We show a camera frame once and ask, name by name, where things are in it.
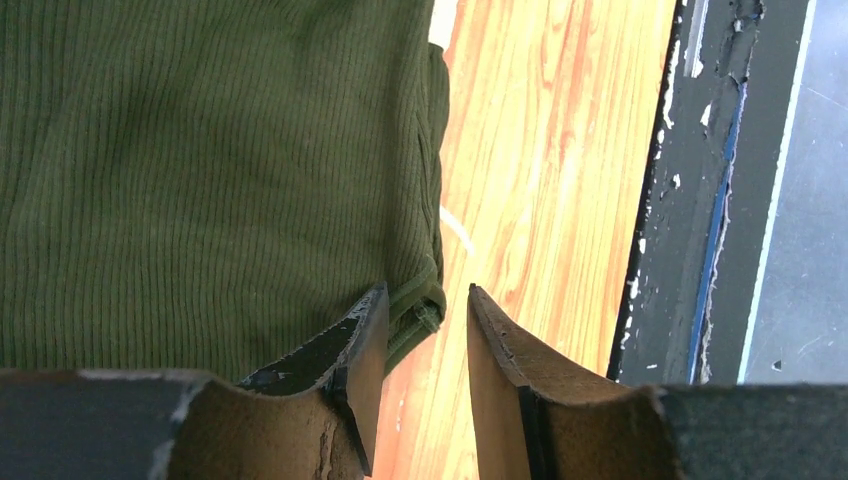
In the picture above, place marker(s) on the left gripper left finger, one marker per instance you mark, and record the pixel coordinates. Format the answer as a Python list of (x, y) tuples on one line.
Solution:
[(312, 414)]

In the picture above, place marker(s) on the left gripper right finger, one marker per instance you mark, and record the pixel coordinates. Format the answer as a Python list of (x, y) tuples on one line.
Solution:
[(539, 415)]

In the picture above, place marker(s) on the green underwear white waistband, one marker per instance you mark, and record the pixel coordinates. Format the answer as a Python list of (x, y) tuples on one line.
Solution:
[(210, 184)]

